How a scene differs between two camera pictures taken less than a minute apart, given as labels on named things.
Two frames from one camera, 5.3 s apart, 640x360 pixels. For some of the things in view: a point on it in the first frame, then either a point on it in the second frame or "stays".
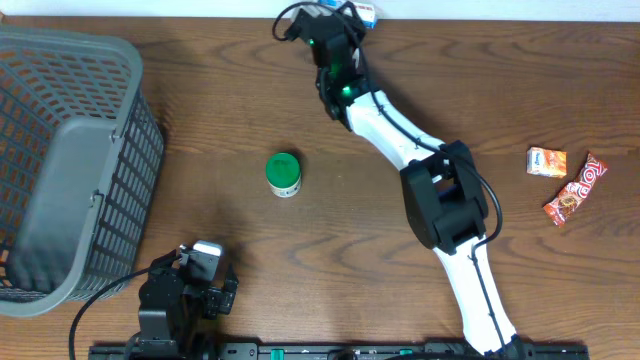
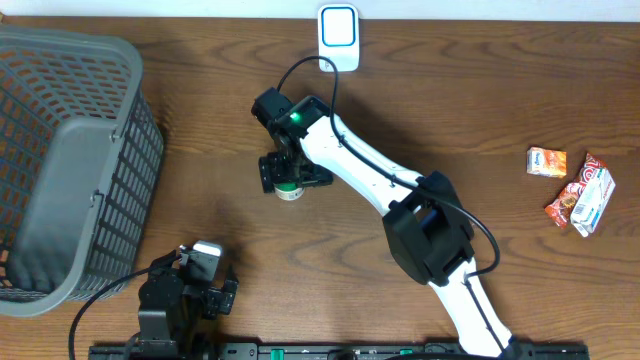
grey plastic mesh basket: [81, 160] stays
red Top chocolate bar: [561, 208] stays
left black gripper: [221, 300] stays
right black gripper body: [359, 24] to [277, 166]
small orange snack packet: [547, 163] stays
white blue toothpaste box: [362, 11] to [588, 209]
